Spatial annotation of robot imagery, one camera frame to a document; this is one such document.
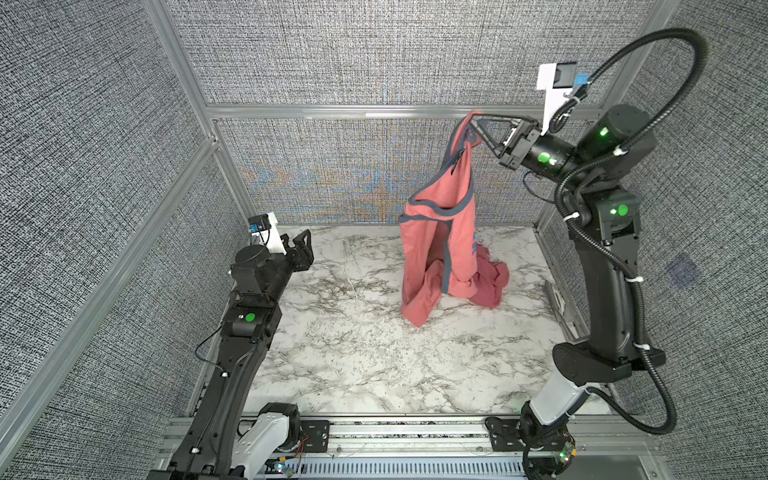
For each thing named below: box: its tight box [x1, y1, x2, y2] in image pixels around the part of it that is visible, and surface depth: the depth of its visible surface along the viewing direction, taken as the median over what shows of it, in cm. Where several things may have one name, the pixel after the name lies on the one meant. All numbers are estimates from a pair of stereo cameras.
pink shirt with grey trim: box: [399, 112, 483, 327], surface depth 63 cm
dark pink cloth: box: [470, 244, 510, 308], surface depth 99 cm
